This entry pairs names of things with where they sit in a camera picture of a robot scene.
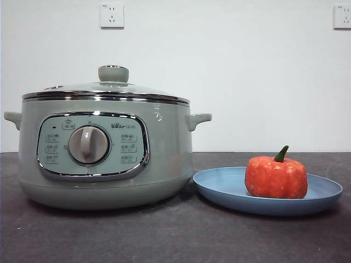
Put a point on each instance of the pale green electric steamer pot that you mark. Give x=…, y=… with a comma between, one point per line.
x=164, y=159

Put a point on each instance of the grey steamer dial knob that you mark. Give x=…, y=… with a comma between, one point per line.
x=89, y=145

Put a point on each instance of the glass lid with green knob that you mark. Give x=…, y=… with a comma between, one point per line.
x=113, y=74

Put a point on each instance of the orange pumpkin with green stem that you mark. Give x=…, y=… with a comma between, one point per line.
x=274, y=178

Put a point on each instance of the white wall socket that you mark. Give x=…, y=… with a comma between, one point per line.
x=112, y=16
x=342, y=16

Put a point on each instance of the blue plate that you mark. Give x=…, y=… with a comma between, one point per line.
x=219, y=189

